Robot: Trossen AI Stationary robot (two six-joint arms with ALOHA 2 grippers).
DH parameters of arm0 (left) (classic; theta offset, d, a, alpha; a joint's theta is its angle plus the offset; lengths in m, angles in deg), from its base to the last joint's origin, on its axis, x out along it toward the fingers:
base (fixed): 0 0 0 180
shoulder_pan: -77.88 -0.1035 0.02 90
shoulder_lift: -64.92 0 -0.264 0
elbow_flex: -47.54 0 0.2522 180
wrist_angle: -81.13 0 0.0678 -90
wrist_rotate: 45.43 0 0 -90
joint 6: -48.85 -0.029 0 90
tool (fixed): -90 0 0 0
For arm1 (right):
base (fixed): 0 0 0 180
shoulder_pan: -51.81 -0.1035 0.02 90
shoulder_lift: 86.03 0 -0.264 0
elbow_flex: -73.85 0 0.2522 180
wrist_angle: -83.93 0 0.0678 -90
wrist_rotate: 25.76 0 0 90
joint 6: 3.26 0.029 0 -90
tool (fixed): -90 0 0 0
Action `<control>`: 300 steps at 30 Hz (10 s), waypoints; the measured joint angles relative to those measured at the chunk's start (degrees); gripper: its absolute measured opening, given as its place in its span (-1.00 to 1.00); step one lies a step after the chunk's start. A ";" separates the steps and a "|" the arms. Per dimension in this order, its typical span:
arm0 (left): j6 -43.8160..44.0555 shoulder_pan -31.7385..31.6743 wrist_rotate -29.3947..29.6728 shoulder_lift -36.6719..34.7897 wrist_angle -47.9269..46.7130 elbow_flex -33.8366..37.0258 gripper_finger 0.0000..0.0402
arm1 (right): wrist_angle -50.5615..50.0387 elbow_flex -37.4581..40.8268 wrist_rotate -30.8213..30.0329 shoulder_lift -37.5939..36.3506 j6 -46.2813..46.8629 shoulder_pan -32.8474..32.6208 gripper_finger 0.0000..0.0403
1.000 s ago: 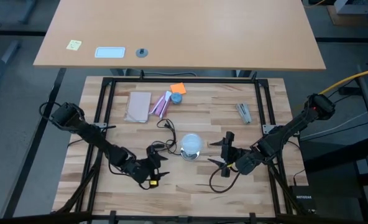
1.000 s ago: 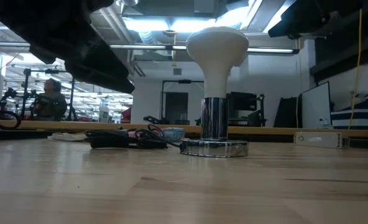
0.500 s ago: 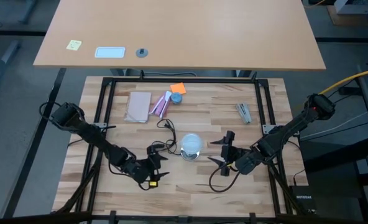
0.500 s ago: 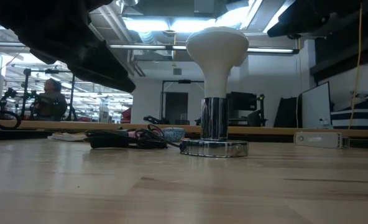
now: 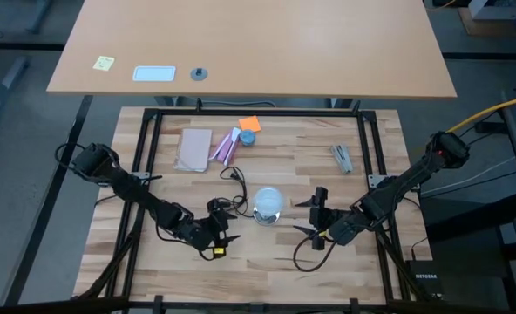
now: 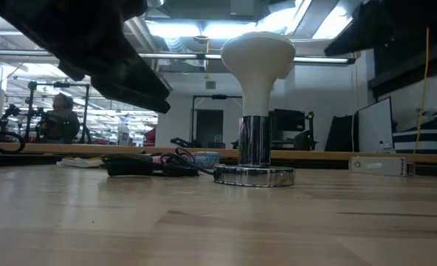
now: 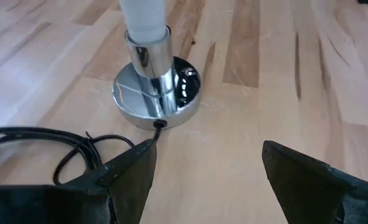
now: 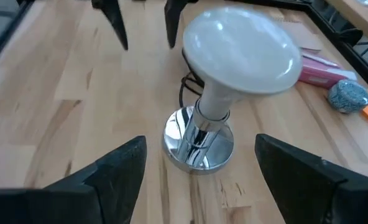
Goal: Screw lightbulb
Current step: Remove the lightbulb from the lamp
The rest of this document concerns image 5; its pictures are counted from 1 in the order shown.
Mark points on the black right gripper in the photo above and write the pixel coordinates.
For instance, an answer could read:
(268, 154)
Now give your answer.
(323, 218)

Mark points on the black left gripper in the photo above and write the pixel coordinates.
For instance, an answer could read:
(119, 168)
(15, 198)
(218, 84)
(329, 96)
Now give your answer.
(218, 227)

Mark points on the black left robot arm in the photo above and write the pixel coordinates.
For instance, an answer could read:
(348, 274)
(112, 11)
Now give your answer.
(131, 189)

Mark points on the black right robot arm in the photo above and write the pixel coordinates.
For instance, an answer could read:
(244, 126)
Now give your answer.
(397, 187)

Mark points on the pink white stapler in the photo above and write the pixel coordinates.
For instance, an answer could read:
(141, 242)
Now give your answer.
(226, 148)

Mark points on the brown paper notebook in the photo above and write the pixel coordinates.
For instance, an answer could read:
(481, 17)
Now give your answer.
(193, 149)

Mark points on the blue tape roll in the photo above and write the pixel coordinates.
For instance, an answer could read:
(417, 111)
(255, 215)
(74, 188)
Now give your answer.
(247, 138)

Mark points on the orange sticky note pad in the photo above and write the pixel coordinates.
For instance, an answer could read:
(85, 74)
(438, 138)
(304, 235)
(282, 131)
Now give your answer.
(250, 124)

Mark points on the white rectangular card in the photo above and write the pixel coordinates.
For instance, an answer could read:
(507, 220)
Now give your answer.
(153, 73)

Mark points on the light wooden desk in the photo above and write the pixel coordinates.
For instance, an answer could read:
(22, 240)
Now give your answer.
(258, 43)

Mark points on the black power strip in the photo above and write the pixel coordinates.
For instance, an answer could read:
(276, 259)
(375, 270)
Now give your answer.
(489, 127)

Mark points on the yellow sticky note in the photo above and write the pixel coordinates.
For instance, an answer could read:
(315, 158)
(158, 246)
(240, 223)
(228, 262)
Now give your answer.
(103, 63)

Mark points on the brown cardboard box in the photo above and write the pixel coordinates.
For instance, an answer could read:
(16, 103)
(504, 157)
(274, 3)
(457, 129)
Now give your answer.
(484, 28)

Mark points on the grey metal table leg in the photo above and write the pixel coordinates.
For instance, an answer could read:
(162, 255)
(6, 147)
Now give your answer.
(14, 74)

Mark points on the white box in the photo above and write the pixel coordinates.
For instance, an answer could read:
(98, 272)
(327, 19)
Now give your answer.
(497, 8)

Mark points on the black aluminium table frame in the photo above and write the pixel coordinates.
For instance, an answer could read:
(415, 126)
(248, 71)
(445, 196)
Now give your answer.
(258, 112)

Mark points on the black Netgear network switch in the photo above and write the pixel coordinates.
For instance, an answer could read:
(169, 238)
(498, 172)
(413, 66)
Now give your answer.
(425, 279)

